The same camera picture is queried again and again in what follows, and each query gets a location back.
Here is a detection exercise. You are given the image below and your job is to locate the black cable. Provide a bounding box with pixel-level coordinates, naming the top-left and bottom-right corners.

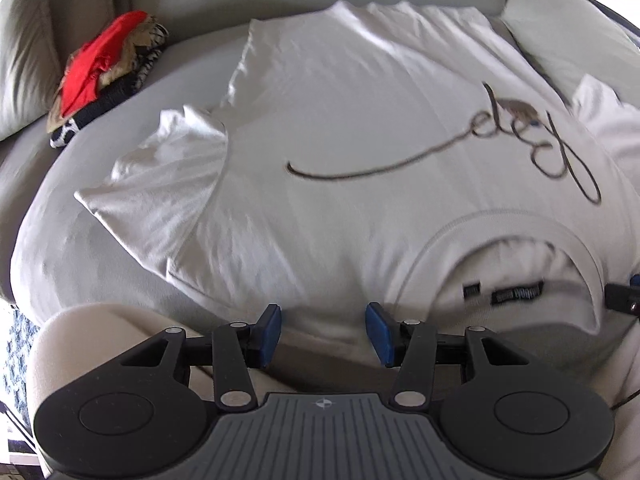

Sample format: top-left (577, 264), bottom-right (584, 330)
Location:
top-left (609, 385), bottom-right (640, 411)

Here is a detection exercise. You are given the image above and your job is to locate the blue patterned rug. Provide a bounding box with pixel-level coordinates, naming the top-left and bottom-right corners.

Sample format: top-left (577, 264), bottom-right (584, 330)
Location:
top-left (0, 305), bottom-right (41, 453)

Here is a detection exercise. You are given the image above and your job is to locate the pile of red patterned clothes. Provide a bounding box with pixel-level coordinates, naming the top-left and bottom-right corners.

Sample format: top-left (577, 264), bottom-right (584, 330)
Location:
top-left (49, 20), bottom-right (171, 150)

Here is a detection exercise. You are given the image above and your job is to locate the taupe square cushion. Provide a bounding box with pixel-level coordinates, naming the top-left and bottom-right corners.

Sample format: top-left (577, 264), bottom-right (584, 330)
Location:
top-left (37, 0), bottom-right (121, 61)

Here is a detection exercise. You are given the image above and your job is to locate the large light grey cushion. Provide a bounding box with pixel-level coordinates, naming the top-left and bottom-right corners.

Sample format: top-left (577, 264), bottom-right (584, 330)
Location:
top-left (500, 0), bottom-right (640, 111)

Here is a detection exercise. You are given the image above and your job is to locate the tan patterned cloth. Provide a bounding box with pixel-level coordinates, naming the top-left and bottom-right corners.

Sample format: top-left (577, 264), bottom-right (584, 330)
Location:
top-left (46, 12), bottom-right (168, 133)

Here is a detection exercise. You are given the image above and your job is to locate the white t-shirt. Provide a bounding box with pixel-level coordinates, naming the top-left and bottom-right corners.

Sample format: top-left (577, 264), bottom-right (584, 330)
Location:
top-left (74, 1), bottom-right (640, 346)

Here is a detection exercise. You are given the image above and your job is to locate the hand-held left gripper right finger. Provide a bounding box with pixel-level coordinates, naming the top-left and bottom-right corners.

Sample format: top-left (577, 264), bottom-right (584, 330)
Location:
top-left (365, 302), bottom-right (528, 409)

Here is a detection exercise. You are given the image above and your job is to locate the light grey pillow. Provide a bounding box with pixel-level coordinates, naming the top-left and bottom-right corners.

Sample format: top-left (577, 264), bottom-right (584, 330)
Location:
top-left (0, 0), bottom-right (63, 141)

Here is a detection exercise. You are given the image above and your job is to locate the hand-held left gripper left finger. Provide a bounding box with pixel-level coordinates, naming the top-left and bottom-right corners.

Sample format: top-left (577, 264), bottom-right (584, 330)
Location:
top-left (117, 304), bottom-right (283, 409)

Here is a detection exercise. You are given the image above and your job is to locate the person's left leg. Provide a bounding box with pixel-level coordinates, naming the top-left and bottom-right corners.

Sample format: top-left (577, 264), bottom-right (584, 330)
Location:
top-left (27, 304), bottom-right (301, 466)

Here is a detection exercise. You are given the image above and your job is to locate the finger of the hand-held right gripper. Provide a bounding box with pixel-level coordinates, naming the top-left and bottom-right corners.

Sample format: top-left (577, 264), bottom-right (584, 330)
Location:
top-left (605, 272), bottom-right (640, 318)

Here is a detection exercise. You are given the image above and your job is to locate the grey sofa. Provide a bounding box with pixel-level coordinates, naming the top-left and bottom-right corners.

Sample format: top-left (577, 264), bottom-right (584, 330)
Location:
top-left (0, 0), bottom-right (640, 361)

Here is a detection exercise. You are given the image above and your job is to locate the red garment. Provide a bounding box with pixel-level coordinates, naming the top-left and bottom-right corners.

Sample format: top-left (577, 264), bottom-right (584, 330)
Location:
top-left (60, 10), bottom-right (151, 116)

